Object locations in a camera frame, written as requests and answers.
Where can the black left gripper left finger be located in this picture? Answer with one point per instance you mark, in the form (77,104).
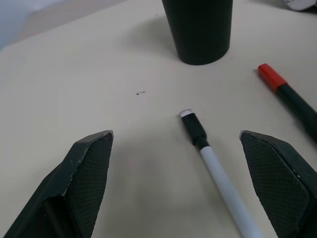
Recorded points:
(74,188)

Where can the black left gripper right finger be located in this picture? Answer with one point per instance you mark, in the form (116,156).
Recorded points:
(280,181)

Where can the white marker with black cap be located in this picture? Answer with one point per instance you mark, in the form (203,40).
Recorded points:
(220,173)

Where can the black marker with red cap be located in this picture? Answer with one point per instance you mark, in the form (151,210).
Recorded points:
(287,94)

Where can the black pen holder cup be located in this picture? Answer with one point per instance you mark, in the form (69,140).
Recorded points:
(199,29)

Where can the white object at table edge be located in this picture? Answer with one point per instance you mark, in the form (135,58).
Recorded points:
(301,3)

